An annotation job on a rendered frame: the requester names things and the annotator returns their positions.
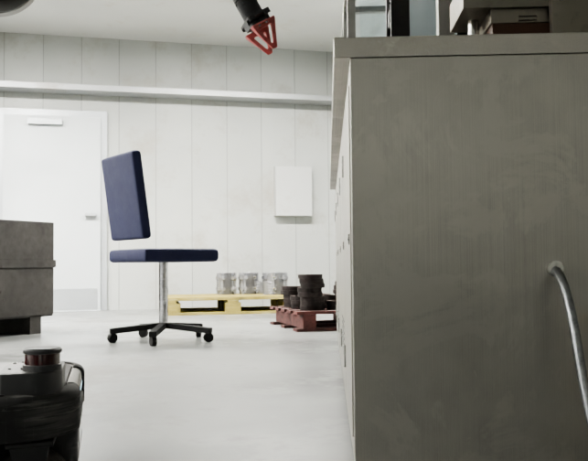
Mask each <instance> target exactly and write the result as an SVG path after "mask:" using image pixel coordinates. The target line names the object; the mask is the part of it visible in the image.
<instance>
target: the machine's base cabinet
mask: <svg viewBox="0 0 588 461"><path fill-rule="evenodd" d="M335 222H336V270H337V304H336V316H337V340H338V347H339V354H340V360H341V367H342V374H343V381H344V387H345V394H346V401H347V413H348V419H349V427H350V433H351V440H352V446H353V454H354V460H355V461H588V426H587V422H586V418H585V414H584V409H583V402H582V397H581V393H580V387H579V382H578V378H577V372H576V368H575V362H574V356H573V351H572V340H571V334H570V329H569V325H568V319H567V315H566V311H565V306H564V303H563V299H562V296H561V290H560V287H559V285H558V283H557V280H556V279H555V277H554V276H551V275H549V274H548V273H547V271H546V266H547V264H548V263H549V262H551V261H559V262H561V263H562V264H563V267H564V270H563V273H564V274H565V277H566V279H567V282H568V284H569V286H570V289H571V292H572V298H573V302H574V306H575V310H576V314H577V318H578V323H579V329H580V333H581V339H582V344H583V355H584V360H585V365H586V370H587V376H588V53H573V54H530V55H487V56H444V57H402V58H359V59H350V60H349V68H348V76H347V93H346V101H345V110H344V118H343V126H342V135H341V144H340V152H339V160H338V169H337V185H336V210H335Z"/></svg>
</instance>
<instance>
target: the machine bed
mask: <svg viewBox="0 0 588 461"><path fill-rule="evenodd" d="M573 53H588V32H567V33H527V34H485V35H445V36H405V37H363V38H334V48H333V82H332V116H331V149H330V189H336V185H337V169H338V160H339V152H340V144H341V135H342V126H343V118H344V110H345V101H346V93H347V76H348V68H349V60H350V59H359V58H402V57H444V56H487V55H530V54H573Z"/></svg>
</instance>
